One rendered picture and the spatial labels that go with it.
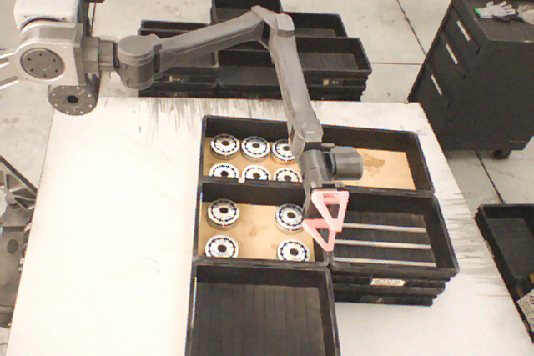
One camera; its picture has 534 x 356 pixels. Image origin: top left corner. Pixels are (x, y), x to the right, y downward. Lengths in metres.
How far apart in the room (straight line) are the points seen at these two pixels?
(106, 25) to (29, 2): 2.62
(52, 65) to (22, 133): 1.95
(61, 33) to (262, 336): 0.94
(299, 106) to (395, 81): 2.73
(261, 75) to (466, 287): 1.61
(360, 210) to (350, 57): 1.40
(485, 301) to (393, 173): 0.53
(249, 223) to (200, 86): 1.16
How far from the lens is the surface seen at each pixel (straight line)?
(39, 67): 1.32
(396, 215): 1.92
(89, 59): 1.29
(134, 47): 1.26
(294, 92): 1.23
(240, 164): 1.91
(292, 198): 1.79
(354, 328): 1.80
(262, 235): 1.74
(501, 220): 2.91
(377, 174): 2.01
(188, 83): 2.74
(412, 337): 1.85
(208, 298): 1.61
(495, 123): 3.30
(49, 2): 1.37
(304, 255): 1.69
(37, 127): 3.26
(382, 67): 3.97
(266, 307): 1.62
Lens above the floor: 2.26
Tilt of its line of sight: 47 degrees down
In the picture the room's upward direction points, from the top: 11 degrees clockwise
